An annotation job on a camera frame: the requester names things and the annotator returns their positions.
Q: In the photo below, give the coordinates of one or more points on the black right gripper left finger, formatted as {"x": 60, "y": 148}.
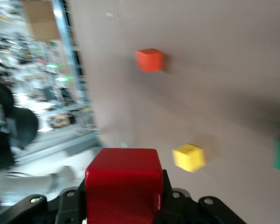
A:
{"x": 49, "y": 210}

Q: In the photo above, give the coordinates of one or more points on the red wooden block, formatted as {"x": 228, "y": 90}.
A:
{"x": 123, "y": 186}

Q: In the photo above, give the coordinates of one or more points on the orange wooden block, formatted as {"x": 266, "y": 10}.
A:
{"x": 150, "y": 60}

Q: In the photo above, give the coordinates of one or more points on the brown cardboard box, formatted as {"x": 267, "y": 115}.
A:
{"x": 43, "y": 21}

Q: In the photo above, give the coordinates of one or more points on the aluminium frame rail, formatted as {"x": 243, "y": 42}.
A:
{"x": 68, "y": 46}

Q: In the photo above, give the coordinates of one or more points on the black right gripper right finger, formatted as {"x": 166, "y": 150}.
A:
{"x": 189, "y": 212}

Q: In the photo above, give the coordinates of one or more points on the yellow wooden block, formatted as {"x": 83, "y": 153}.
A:
{"x": 189, "y": 158}

